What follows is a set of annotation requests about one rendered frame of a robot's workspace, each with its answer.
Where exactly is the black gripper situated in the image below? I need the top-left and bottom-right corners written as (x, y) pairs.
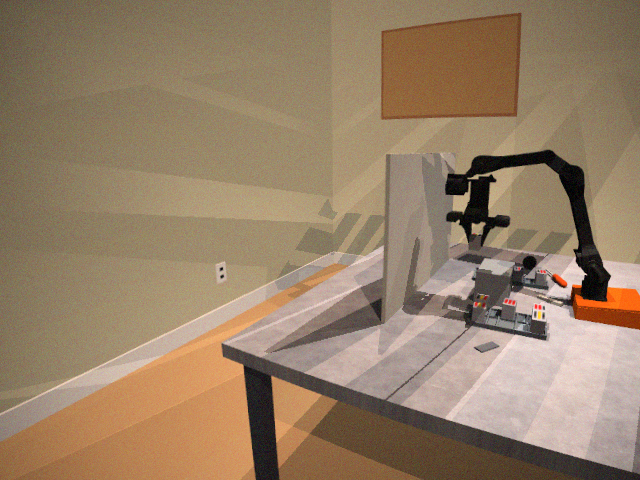
top-left (446, 196), bottom-right (511, 247)

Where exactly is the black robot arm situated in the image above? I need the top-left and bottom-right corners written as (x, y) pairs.
top-left (445, 149), bottom-right (612, 302)

